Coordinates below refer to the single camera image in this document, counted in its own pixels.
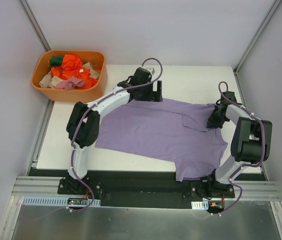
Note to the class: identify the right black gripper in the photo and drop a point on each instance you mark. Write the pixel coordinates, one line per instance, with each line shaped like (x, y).
(213, 121)

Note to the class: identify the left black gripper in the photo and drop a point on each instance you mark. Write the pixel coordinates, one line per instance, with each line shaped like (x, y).
(154, 92)

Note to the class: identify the purple t shirt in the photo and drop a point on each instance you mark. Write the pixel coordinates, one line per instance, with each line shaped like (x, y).
(170, 130)

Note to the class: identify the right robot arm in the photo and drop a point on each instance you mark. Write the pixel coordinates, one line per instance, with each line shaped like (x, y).
(249, 147)

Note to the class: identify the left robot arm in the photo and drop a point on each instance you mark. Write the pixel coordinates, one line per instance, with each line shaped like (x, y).
(84, 123)

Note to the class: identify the pink t shirt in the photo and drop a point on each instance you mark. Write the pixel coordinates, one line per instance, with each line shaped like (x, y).
(71, 83)

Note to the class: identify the orange t shirt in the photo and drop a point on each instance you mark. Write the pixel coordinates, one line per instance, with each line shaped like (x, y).
(70, 66)

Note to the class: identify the green t shirt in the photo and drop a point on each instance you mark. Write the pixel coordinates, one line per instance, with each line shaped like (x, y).
(55, 61)

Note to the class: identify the orange plastic bin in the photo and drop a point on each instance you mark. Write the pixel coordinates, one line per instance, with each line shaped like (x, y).
(96, 58)

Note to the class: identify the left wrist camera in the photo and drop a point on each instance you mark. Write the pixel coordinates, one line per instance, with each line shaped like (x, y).
(151, 70)

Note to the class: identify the right aluminium frame post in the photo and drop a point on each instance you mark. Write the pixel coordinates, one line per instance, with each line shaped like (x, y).
(258, 34)

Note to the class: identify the aluminium frame post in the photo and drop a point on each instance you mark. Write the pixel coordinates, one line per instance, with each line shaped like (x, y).
(34, 24)
(258, 34)

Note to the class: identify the right white cable duct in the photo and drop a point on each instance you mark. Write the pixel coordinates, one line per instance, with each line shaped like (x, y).
(199, 205)

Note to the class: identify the white cable duct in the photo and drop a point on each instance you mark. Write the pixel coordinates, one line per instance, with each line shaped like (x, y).
(60, 201)
(199, 205)

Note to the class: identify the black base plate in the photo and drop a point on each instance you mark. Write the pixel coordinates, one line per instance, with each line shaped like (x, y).
(136, 189)

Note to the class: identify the left aluminium frame post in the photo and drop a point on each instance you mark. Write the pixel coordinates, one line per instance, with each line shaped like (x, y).
(34, 24)

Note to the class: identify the left white cable duct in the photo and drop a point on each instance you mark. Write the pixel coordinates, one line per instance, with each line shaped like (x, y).
(60, 201)

